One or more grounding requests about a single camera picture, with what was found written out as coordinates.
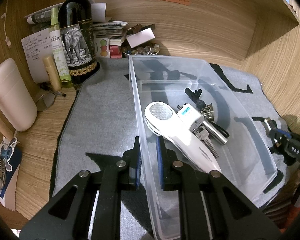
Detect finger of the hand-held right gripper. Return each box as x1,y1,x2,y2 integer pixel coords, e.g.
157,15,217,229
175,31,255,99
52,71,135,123
271,126,292,140
270,139,288,156

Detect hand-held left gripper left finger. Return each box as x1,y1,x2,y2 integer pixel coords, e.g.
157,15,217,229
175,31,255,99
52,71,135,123
19,136,142,240

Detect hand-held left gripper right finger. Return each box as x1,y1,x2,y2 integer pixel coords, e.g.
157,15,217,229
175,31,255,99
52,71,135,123
156,136,283,240

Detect small dark metal object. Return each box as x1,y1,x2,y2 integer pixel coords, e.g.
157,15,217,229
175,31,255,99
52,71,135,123
264,117,277,132

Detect clear plastic storage bin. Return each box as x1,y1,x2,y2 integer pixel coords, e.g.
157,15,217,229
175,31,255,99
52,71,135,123
128,55,278,240

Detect white hair trimmer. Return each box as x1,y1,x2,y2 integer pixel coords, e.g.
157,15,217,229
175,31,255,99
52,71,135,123
143,101,223,174

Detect bunch of silver keys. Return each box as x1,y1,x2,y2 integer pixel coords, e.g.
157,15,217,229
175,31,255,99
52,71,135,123
193,126,219,159

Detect white charger adapter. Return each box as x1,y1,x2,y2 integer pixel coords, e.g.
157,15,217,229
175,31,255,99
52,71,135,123
177,103,204,132

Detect silver metal tube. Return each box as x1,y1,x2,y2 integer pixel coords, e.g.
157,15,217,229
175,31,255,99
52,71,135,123
202,120,229,145

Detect black clip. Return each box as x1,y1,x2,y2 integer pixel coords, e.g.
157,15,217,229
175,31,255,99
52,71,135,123
184,87,207,108

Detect grey mat with black letters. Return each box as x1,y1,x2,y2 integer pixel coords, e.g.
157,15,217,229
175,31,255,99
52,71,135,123
50,55,292,240

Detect metal-rimmed eyeglasses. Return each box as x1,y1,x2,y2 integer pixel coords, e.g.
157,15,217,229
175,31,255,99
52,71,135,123
35,83,67,112

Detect white bowl of stones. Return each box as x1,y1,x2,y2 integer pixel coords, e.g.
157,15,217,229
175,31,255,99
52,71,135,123
122,43,161,59

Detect cartoon printed card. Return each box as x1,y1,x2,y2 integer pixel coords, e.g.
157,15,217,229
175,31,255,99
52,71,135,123
0,137,23,211

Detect beige cylindrical tube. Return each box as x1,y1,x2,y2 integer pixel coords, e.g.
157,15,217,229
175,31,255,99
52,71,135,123
42,56,63,91

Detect pale pink card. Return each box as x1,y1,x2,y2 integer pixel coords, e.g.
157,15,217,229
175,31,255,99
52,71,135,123
126,28,156,48

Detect stack of books and papers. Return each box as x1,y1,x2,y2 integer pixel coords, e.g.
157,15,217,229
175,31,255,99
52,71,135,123
90,19,129,59

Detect wooden shelf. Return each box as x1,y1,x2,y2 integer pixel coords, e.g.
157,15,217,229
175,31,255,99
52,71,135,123
262,0,300,27

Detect yellow-green spray bottle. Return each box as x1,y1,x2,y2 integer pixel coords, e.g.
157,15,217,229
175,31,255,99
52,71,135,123
49,7,73,89

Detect pink mug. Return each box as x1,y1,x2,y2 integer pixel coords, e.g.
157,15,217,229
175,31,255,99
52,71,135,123
0,58,38,141

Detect dark wine bottle elephant label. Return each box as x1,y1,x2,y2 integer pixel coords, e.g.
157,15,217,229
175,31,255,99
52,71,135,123
58,0,99,91

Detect handwritten note paper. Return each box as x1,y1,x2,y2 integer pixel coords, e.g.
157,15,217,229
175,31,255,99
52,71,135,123
21,27,56,84

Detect small metal chain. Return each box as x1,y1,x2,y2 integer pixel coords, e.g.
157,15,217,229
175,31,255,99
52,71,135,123
199,103,214,121

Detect white hanging cable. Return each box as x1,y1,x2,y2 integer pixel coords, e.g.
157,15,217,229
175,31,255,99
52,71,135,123
1,0,12,47

